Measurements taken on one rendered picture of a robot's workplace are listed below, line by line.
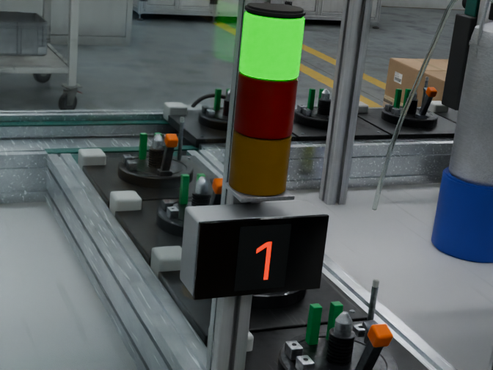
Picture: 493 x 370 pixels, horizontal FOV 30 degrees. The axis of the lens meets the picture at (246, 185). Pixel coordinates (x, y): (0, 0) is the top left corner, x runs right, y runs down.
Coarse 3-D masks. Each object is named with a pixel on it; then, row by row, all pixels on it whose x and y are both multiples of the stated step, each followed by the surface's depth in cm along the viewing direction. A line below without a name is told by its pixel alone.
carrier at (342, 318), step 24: (312, 312) 109; (336, 312) 110; (264, 336) 116; (288, 336) 116; (312, 336) 110; (336, 336) 106; (264, 360) 110; (288, 360) 106; (312, 360) 104; (336, 360) 106; (384, 360) 109; (408, 360) 113
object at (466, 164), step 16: (480, 32) 166; (480, 48) 166; (480, 64) 167; (464, 80) 172; (480, 80) 167; (464, 96) 171; (480, 96) 167; (464, 112) 171; (480, 112) 168; (464, 128) 171; (480, 128) 169; (464, 144) 172; (480, 144) 169; (464, 160) 172; (480, 160) 170; (464, 176) 173; (480, 176) 171
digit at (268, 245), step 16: (288, 224) 79; (240, 240) 78; (256, 240) 79; (272, 240) 79; (288, 240) 80; (240, 256) 78; (256, 256) 79; (272, 256) 80; (240, 272) 79; (256, 272) 80; (272, 272) 80; (240, 288) 80; (256, 288) 80
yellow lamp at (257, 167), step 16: (240, 144) 77; (256, 144) 76; (272, 144) 76; (288, 144) 78; (240, 160) 77; (256, 160) 77; (272, 160) 77; (288, 160) 79; (240, 176) 78; (256, 176) 77; (272, 176) 77; (256, 192) 77; (272, 192) 78
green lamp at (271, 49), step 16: (256, 16) 73; (256, 32) 74; (272, 32) 73; (288, 32) 73; (256, 48) 74; (272, 48) 74; (288, 48) 74; (240, 64) 76; (256, 64) 74; (272, 64) 74; (288, 64) 74
